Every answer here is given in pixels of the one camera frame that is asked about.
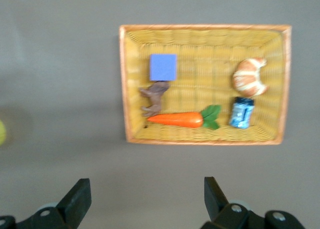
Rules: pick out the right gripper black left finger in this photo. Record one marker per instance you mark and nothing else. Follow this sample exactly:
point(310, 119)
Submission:
point(70, 206)

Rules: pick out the yellow wicker tray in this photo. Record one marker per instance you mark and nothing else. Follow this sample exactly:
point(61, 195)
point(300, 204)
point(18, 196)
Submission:
point(200, 136)

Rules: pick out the yellowish clear tape roll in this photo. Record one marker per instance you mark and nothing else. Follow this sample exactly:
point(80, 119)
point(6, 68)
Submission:
point(2, 134)

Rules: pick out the orange toy carrot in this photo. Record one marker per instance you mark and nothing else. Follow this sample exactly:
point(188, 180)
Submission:
point(180, 119)

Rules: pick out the brown animal figurine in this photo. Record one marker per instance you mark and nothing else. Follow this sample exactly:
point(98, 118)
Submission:
point(156, 96)

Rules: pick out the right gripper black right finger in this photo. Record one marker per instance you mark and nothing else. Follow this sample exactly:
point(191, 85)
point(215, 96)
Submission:
point(217, 204)

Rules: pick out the purple foam cube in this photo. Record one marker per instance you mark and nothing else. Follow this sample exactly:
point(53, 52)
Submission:
point(163, 67)

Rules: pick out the blue black small can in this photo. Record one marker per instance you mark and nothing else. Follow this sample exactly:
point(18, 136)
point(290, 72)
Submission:
point(241, 112)

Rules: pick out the toy croissant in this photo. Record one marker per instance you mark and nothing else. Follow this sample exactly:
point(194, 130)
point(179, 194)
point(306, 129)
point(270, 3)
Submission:
point(247, 80)

